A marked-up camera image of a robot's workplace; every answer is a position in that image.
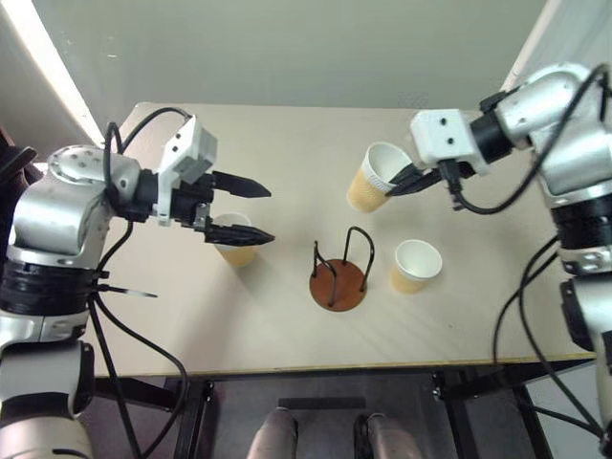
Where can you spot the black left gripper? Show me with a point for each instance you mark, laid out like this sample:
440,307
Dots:
189,203

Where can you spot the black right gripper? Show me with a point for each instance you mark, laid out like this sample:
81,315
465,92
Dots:
456,171

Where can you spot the brown ribbed paper cup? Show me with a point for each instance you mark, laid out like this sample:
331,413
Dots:
365,191
416,260
239,255

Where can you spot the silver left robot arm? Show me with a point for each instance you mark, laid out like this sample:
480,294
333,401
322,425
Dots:
52,215

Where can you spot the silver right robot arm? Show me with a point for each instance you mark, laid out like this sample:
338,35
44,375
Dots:
569,143

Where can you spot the black and white zip tie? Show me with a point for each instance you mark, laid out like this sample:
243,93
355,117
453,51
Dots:
129,291

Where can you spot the grey rounded robot foot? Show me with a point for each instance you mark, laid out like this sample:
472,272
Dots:
389,437
275,435

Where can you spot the dark object at room edge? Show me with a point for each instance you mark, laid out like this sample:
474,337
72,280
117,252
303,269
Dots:
12,167

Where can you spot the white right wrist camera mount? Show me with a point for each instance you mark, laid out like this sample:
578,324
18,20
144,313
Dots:
442,136

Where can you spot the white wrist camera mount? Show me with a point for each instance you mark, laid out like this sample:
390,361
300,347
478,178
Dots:
442,136
189,148

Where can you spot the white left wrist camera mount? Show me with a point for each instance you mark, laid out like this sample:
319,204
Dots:
189,148

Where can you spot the black metal table frame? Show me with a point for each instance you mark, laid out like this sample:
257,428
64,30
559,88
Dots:
459,397

